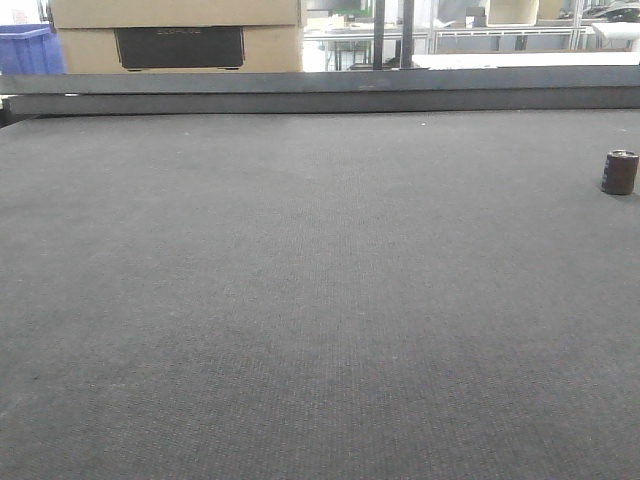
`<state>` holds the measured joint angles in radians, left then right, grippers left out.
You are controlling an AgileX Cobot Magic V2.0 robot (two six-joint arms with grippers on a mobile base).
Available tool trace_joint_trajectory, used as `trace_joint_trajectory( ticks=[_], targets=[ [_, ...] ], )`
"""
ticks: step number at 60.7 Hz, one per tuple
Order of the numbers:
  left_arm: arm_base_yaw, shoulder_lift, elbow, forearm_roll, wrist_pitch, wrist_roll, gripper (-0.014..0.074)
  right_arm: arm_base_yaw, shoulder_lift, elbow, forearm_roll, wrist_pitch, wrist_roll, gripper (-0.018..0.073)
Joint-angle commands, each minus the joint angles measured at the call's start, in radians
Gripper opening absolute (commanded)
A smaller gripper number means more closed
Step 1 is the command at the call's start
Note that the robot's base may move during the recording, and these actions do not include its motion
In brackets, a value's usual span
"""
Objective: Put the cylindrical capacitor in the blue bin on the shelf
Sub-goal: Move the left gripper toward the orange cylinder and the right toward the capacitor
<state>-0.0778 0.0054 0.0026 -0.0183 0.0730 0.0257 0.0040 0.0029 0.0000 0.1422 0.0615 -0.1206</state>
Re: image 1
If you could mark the brown cylindrical capacitor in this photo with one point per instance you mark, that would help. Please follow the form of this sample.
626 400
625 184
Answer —
619 174

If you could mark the dark grey tray rail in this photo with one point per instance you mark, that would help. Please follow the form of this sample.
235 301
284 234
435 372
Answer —
401 91

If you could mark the large cardboard box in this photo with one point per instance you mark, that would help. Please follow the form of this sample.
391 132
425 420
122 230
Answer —
113 37

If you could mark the blue plastic crate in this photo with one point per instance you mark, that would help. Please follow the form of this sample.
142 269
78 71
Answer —
30 49

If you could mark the white table top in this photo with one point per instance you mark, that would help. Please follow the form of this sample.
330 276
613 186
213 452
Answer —
513 60

